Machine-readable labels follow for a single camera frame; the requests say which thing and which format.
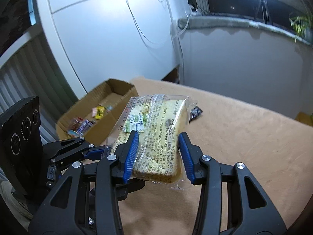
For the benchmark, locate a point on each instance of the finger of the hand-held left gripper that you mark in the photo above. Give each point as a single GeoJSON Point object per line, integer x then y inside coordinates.
{"type": "Point", "coordinates": [132, 186]}
{"type": "Point", "coordinates": [94, 154]}

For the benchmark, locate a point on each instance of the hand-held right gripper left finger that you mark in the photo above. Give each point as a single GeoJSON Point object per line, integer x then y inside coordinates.
{"type": "Point", "coordinates": [130, 156]}

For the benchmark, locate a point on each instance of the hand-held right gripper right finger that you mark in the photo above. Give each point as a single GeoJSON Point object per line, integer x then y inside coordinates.
{"type": "Point", "coordinates": [185, 159]}

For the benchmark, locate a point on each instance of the clear bread packet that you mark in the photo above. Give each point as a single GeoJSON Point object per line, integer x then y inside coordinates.
{"type": "Point", "coordinates": [159, 132]}

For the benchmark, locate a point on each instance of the brown cardboard box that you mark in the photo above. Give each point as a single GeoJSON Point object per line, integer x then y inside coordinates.
{"type": "Point", "coordinates": [115, 88]}

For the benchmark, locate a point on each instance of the red snack packet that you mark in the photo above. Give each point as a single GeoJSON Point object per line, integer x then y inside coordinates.
{"type": "Point", "coordinates": [75, 123]}

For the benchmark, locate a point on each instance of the yellow wrapped candy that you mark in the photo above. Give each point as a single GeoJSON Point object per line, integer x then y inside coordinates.
{"type": "Point", "coordinates": [99, 112]}

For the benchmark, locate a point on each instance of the small dark packet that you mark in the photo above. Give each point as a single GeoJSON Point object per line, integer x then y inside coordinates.
{"type": "Point", "coordinates": [196, 113]}

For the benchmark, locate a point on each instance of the white ribbed panel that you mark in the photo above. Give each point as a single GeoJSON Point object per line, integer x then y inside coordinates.
{"type": "Point", "coordinates": [24, 73]}

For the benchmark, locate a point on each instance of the white wardrobe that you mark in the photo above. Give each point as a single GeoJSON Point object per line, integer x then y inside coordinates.
{"type": "Point", "coordinates": [102, 34]}

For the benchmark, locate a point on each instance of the grey windowsill pad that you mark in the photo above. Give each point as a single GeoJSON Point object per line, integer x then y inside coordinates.
{"type": "Point", "coordinates": [220, 22]}

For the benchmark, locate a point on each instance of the black light tripod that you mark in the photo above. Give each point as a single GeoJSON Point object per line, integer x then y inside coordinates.
{"type": "Point", "coordinates": [263, 7]}

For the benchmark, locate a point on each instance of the green potted plant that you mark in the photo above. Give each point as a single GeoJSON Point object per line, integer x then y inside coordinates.
{"type": "Point", "coordinates": [300, 27]}

